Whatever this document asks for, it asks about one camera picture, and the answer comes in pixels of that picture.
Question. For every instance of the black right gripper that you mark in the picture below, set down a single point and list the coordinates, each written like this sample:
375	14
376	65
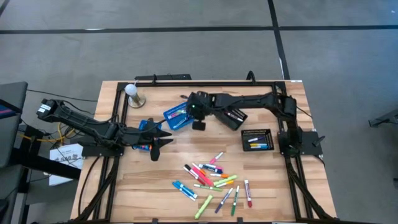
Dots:
202	104

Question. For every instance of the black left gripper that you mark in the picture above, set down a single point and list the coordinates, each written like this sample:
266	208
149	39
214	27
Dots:
140	137

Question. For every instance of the magenta whiteboard marker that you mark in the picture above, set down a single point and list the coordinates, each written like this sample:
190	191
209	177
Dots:
175	115

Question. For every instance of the black cap white marker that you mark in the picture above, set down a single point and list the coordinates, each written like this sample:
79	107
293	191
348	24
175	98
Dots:
187	166

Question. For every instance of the small orange marker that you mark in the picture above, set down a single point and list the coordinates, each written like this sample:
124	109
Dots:
202	171

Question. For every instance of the blue whiteboard marker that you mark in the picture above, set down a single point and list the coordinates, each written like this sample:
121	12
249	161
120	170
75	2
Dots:
182	190
186	189

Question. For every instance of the red Expo whiteboard marker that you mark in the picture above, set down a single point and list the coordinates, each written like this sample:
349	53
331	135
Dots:
247	193
199	180

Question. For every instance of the pink Sharpie highlighter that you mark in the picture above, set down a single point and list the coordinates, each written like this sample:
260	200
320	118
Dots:
203	178

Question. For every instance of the pink cap white marker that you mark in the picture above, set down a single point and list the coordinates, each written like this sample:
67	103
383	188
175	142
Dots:
216	158

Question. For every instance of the navy blue Sharpie marker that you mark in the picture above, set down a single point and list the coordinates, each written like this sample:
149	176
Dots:
211	169

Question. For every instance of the light green Expo marker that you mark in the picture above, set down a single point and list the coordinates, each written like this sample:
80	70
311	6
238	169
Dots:
211	188

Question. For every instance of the orange cap white marker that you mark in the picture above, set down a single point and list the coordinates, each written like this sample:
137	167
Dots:
222	175

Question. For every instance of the light green Sharpie highlighter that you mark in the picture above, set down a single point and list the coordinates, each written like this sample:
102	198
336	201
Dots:
225	180
203	207

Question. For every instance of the purple cap white marker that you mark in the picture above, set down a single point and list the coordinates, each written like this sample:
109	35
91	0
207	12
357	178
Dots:
256	139

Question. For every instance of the yellow whiteboard marker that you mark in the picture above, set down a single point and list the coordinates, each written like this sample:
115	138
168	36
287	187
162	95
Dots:
228	183
259	144

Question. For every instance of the purple Expo marker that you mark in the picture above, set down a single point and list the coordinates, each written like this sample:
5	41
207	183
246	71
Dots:
224	200

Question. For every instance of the dark green Expo marker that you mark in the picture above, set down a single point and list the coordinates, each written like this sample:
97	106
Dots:
235	200

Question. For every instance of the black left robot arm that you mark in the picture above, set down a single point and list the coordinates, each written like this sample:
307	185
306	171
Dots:
87	124

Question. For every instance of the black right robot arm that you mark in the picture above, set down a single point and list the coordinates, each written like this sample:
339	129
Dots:
248	100

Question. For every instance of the blue plastic slotted basket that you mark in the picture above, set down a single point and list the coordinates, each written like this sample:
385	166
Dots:
143	124
170	122

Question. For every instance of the black power strip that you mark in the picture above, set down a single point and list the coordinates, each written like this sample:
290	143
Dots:
174	76

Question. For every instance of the brass lamp base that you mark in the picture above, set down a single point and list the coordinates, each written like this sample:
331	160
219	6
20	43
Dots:
138	101

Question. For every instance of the black plastic slotted basket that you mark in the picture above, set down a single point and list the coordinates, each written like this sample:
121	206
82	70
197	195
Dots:
245	133
231	124

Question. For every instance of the white light bulb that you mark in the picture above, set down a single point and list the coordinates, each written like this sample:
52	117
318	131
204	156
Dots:
130	89

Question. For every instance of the white printed paper sheet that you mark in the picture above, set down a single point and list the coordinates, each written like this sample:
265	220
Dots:
66	158

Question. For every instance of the black metal stand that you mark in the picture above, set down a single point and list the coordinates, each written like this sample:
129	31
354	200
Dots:
46	166

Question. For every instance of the dark grey cabinet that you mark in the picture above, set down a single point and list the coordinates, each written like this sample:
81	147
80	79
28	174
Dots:
14	93

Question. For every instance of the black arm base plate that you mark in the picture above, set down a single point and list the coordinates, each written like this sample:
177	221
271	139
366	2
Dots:
93	151
311	146

